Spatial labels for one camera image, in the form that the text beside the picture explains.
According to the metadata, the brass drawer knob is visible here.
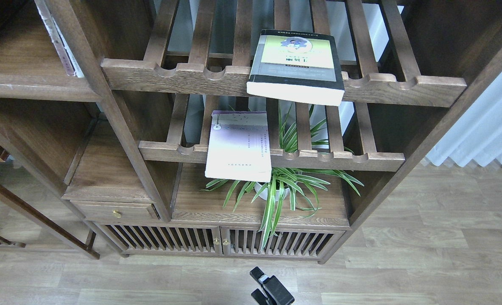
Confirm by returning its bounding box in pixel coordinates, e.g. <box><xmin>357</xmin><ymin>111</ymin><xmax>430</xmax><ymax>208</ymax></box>
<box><xmin>113</xmin><ymin>210</ymin><xmax>123</xmax><ymax>219</ymax></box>

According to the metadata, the upright white-spined book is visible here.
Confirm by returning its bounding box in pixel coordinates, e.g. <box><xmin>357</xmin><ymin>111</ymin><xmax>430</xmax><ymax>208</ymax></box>
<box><xmin>35</xmin><ymin>0</ymin><xmax>84</xmax><ymax>78</ymax></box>

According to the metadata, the yellow and black thick book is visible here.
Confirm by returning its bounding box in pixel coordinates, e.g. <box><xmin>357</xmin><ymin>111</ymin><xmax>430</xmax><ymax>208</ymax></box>
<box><xmin>246</xmin><ymin>29</ymin><xmax>345</xmax><ymax>106</ymax></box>

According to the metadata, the pale lilac paperback book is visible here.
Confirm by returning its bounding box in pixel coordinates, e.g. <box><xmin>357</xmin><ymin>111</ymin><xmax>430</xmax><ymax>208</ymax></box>
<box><xmin>205</xmin><ymin>111</ymin><xmax>272</xmax><ymax>182</ymax></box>

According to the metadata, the white plant pot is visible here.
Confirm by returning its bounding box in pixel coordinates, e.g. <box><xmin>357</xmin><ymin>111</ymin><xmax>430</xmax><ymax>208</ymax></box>
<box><xmin>254</xmin><ymin>181</ymin><xmax>290</xmax><ymax>202</ymax></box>

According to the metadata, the white curtain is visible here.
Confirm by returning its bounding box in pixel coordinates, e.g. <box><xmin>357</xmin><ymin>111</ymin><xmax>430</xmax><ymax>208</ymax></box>
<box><xmin>421</xmin><ymin>72</ymin><xmax>502</xmax><ymax>167</ymax></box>

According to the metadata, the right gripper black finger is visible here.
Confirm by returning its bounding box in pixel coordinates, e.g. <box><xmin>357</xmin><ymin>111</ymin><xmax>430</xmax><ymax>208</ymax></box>
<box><xmin>250</xmin><ymin>266</ymin><xmax>294</xmax><ymax>305</ymax></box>

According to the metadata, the dark wooden bookshelf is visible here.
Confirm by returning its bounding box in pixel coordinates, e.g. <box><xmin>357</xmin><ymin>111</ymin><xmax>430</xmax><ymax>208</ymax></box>
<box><xmin>0</xmin><ymin>0</ymin><xmax>502</xmax><ymax>264</ymax></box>

